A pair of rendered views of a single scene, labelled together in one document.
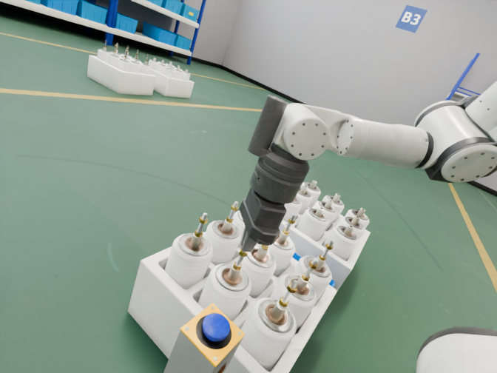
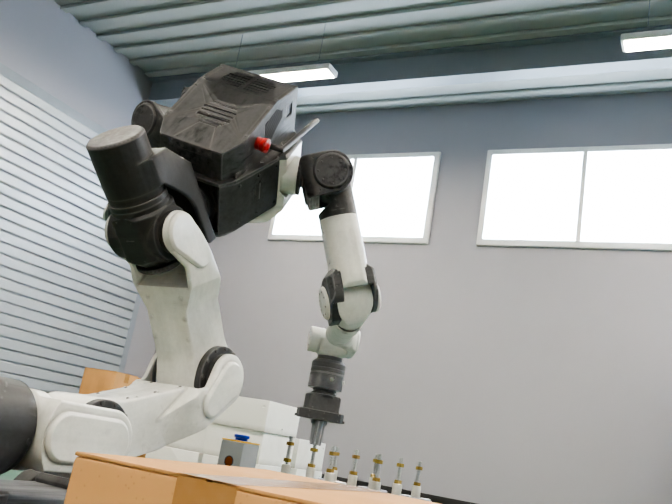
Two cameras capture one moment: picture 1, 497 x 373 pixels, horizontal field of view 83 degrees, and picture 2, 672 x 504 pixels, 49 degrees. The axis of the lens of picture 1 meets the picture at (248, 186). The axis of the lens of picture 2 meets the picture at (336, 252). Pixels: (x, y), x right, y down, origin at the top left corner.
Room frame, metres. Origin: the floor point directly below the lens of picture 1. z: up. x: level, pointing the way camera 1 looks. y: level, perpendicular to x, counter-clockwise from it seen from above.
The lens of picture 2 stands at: (0.60, -1.96, 0.33)
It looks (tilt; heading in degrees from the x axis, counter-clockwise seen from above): 15 degrees up; 95
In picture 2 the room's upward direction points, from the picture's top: 10 degrees clockwise
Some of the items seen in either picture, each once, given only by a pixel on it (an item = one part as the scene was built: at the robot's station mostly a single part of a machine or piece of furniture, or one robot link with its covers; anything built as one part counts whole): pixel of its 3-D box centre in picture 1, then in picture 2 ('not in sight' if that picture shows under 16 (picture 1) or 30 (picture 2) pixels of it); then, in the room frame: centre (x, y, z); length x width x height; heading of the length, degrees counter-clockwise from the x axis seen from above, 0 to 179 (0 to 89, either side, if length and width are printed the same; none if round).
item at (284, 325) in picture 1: (276, 314); not in sight; (0.42, -0.15, 0.25); 0.08 x 0.08 x 0.01
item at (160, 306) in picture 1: (238, 300); not in sight; (0.58, -0.09, 0.09); 0.39 x 0.39 x 0.18; 64
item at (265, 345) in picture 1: (259, 343); not in sight; (0.42, -0.15, 0.16); 0.10 x 0.10 x 0.18
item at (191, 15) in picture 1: (182, 10); not in sight; (5.98, 2.47, 0.89); 0.50 x 0.38 x 0.21; 65
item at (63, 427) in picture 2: not in sight; (52, 432); (0.06, -0.66, 0.28); 0.21 x 0.20 x 0.13; 66
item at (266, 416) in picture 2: not in sight; (256, 415); (-0.10, 2.66, 0.45); 0.39 x 0.39 x 0.18; 67
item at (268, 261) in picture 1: (259, 256); not in sight; (0.58, -0.09, 0.25); 0.08 x 0.08 x 0.01
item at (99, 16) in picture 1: (84, 9); not in sight; (4.34, 3.21, 0.36); 0.50 x 0.38 x 0.21; 67
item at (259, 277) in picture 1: (247, 282); not in sight; (0.58, -0.09, 0.16); 0.10 x 0.10 x 0.18
